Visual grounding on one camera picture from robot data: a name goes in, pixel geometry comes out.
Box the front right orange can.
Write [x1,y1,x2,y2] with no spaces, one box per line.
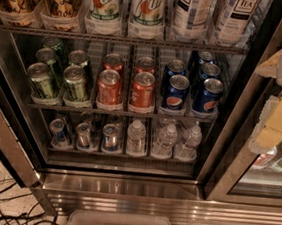
[131,72,156,108]

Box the orange can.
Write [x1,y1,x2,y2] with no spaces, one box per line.
[135,56,156,74]
[103,53,125,75]
[131,72,156,108]
[97,70,122,105]

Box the front left orange can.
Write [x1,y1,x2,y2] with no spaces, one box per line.
[97,70,122,105]

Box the right slim blue can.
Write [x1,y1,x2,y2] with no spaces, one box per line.
[102,123,119,152]

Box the slim blue can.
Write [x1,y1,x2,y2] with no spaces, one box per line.
[49,119,71,148]
[102,123,119,152]

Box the front left Pepsi can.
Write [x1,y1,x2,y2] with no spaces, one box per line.
[161,74,190,111]

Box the pepsi can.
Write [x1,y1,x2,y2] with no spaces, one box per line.
[162,59,186,86]
[188,50,216,70]
[193,62,221,89]
[192,78,223,113]
[161,74,190,111]

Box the back right orange can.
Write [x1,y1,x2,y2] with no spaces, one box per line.
[135,56,156,74]

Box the back left Pepsi can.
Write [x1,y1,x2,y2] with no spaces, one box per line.
[162,59,186,86]

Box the back left orange can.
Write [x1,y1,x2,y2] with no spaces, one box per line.
[103,53,125,75]

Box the middle slim silver can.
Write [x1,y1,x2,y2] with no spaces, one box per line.
[76,122,91,150]

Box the front right Pepsi can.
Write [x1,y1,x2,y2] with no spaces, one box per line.
[192,78,223,113]

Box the middle right Pepsi can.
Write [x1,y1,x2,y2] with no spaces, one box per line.
[193,62,221,89]

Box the back right Pepsi can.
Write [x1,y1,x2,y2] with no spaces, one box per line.
[188,50,216,70]

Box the left slim blue can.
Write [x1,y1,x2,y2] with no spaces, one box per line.
[49,119,71,148]

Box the right 7up can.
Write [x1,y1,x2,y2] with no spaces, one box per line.
[132,0,166,26]

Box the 7up can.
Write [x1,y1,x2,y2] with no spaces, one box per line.
[132,0,166,26]
[82,0,122,24]

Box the left tea can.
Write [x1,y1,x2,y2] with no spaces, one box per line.
[173,0,213,30]

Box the tea can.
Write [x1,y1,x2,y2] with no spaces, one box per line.
[213,0,260,35]
[173,0,213,30]

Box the open fridge glass door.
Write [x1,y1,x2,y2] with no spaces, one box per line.
[194,0,282,207]

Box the left 7up can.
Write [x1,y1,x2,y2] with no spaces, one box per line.
[82,0,122,24]

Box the red can behind door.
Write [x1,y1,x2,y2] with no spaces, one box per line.
[251,147,278,169]

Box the right tea can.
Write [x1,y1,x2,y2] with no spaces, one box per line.
[213,0,260,35]

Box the left water bottle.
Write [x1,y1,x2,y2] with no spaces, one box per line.
[126,119,146,156]

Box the water bottle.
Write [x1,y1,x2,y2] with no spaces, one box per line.
[151,124,178,159]
[126,119,146,156]
[175,125,202,162]

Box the middle water bottle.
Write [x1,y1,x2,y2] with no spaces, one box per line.
[151,124,178,159]

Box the right water bottle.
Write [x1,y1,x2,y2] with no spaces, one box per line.
[175,125,202,162]

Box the middle wire shelf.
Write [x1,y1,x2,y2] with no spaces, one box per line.
[27,103,215,124]

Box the wire shelf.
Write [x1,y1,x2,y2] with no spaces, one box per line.
[0,23,249,55]
[27,103,215,124]

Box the top wire shelf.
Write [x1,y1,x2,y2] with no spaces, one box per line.
[0,23,249,55]

